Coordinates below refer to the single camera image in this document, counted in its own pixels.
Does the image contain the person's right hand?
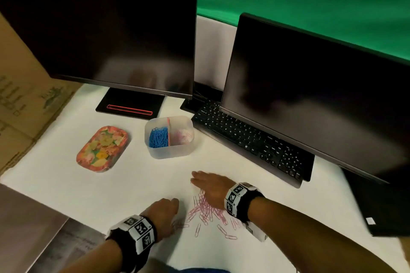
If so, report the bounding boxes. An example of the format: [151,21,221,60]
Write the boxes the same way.
[190,171,236,211]

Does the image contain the person's left hand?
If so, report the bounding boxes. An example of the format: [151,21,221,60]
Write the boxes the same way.
[140,198,180,241]

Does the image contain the pile of blue pink paperclips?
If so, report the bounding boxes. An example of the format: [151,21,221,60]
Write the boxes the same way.
[174,186,244,241]

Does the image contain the translucent plastic container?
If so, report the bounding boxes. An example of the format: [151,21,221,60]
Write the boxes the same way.
[144,115,195,160]

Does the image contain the sorted pink clips heap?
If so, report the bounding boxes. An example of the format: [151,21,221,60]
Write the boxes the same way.
[173,127,194,145]

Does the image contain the sorted blue clips heap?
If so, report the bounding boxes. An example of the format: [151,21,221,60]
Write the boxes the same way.
[148,126,169,148]

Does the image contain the floral patterned oval tray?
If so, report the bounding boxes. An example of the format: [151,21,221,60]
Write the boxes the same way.
[76,125,129,173]

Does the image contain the person's right forearm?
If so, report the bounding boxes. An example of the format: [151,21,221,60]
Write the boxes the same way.
[248,197,398,273]

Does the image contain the person's blue shirt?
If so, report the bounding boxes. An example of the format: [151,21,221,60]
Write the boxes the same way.
[166,266,231,273]

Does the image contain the black keyboard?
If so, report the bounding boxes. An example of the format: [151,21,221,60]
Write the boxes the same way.
[191,100,316,189]

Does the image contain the white table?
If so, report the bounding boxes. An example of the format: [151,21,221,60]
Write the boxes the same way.
[0,84,410,273]

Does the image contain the plain black monitor base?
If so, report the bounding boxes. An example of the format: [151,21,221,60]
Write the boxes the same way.
[180,82,223,114]

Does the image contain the grey printed paper sheet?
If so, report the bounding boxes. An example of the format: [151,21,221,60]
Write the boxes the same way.
[29,218,108,273]

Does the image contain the black red-lined monitor base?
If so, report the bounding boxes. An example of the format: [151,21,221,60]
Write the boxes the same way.
[95,87,166,120]

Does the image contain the white divider panel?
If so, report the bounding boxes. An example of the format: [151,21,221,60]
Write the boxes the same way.
[193,15,237,91]

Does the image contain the grey side table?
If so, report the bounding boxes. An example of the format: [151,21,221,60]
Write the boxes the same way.
[0,183,70,273]

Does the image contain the black computer monitor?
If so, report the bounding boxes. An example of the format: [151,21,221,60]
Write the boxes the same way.
[0,0,198,100]
[220,12,410,186]

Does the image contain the black laptop with sticker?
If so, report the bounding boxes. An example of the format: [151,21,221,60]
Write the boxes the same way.
[341,168,410,237]

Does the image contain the brown cardboard box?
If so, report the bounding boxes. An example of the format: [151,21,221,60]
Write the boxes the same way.
[0,13,82,176]

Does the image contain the black marker wrist strap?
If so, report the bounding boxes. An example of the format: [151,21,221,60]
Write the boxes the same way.
[224,182,266,223]
[105,214,158,272]

